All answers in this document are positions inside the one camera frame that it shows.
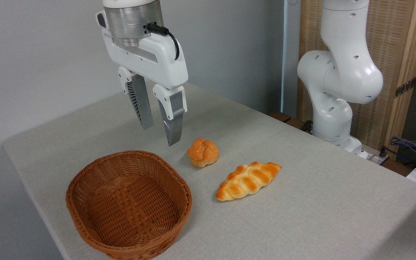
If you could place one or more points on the wooden framed rattan panel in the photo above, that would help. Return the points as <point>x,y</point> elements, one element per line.
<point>392,36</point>

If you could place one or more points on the brown wooden base board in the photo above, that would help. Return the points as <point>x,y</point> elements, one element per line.
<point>287,120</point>

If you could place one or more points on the round knotted bread roll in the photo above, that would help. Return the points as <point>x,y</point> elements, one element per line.
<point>203,152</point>

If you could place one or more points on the metal hinge on panel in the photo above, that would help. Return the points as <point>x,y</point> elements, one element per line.
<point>405,87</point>

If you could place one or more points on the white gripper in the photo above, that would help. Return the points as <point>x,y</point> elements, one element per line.
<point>161,61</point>

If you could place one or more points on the white power strip with plug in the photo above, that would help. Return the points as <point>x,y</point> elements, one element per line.
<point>376,157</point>

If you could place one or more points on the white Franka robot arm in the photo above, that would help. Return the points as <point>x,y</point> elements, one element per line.
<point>341,72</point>

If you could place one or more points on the pale blue vertical strip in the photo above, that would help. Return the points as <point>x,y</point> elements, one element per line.
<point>285,54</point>

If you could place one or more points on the long braided bread loaf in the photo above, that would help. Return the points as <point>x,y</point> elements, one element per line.
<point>247,180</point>

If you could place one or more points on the brown wicker basket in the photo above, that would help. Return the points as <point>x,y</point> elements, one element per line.
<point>121,216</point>

